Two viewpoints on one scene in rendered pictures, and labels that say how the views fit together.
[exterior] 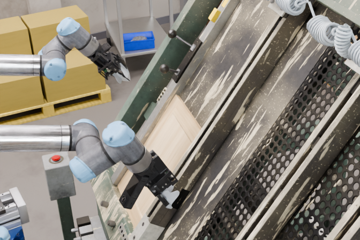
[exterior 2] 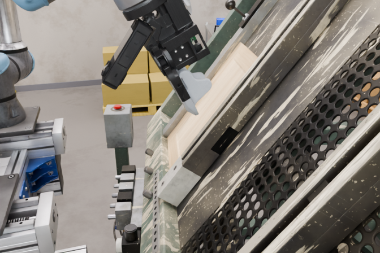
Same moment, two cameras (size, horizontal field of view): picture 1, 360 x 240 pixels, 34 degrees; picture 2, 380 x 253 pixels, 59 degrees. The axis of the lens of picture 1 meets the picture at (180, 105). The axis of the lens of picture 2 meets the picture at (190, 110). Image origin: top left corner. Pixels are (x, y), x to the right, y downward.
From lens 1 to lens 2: 1.25 m
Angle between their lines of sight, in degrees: 13
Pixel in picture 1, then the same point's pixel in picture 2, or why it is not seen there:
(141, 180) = (136, 30)
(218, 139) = (286, 62)
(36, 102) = (143, 102)
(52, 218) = not seen: hidden behind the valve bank
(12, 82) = (128, 84)
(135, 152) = not seen: outside the picture
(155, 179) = (165, 39)
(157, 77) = (225, 39)
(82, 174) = not seen: outside the picture
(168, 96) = (232, 43)
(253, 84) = not seen: outside the picture
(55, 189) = (112, 136)
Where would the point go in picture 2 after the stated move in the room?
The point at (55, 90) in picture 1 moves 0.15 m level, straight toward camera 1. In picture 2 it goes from (159, 95) to (158, 100)
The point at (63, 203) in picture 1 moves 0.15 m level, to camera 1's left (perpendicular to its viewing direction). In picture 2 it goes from (120, 155) to (92, 151)
